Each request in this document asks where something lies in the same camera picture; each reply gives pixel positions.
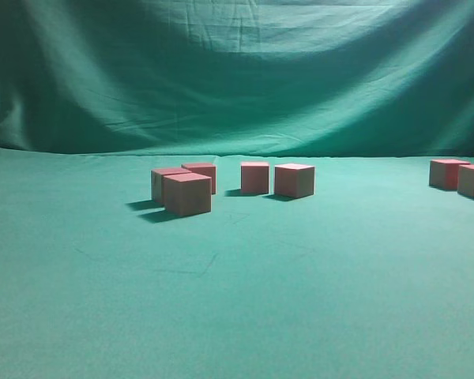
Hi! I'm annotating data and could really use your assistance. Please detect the green cloth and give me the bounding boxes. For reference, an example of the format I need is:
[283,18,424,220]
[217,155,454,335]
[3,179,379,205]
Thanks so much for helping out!
[0,1,474,378]

